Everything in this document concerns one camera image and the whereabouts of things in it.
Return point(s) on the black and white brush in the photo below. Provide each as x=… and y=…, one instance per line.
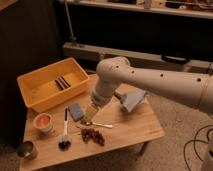
x=64, y=142

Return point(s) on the metal lamp stand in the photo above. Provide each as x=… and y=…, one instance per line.
x=72, y=36

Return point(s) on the wooden table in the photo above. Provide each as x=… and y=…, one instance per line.
x=140, y=126

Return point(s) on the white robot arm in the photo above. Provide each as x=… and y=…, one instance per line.
x=191, y=89

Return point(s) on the metal spoon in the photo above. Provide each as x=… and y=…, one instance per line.
x=97, y=124

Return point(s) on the orange ceramic cup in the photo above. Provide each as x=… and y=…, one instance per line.
x=43, y=122

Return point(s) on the black flat object on unit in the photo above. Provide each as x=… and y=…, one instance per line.
x=180, y=61

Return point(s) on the yellow plastic bin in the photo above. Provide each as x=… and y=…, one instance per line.
x=39, y=90

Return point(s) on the grey dustpan with handle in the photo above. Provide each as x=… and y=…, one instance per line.
x=130, y=100

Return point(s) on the long grey baseboard unit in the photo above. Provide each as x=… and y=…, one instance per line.
x=90, y=55

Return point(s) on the metal cup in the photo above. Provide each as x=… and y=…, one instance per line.
x=27, y=150

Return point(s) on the dark red grape bunch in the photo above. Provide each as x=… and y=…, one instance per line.
x=92, y=134

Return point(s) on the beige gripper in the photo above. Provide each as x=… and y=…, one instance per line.
x=90, y=112

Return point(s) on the grey blue sponge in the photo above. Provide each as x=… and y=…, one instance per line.
x=76, y=112

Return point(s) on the dark striped item in bin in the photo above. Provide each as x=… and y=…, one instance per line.
x=62, y=83

